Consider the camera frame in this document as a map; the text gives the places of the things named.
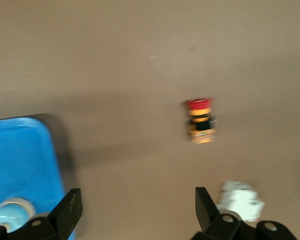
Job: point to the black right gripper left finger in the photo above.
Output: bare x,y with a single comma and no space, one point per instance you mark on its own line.
65,215

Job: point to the light blue call bell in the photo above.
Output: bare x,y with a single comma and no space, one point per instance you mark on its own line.
10,215

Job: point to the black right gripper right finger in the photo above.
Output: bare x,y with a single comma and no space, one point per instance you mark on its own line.
215,227

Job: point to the white circuit breaker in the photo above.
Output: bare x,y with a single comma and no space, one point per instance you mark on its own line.
242,202

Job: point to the red yellow emergency stop button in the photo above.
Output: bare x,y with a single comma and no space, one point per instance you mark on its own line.
200,122

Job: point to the blue plastic tray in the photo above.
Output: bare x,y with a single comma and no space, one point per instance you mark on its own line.
20,155

